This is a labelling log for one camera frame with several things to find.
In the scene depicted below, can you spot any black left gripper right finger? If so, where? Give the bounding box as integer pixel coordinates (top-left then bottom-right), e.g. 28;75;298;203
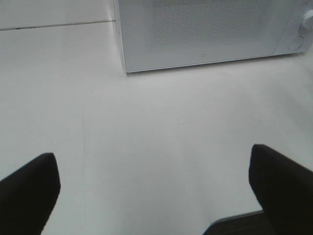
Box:
248;144;313;235

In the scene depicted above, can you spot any lower white timer knob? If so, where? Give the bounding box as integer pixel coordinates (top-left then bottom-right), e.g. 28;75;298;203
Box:
301;9;313;30

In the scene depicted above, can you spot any white microwave oven body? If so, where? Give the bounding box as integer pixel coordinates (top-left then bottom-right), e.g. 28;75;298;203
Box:
113;0;313;74

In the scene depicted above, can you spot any round white door button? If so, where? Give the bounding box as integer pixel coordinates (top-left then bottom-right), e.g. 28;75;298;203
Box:
288;36;304;50

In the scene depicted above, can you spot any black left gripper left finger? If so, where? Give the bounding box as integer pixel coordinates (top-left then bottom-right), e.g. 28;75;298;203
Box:
0;153;60;235

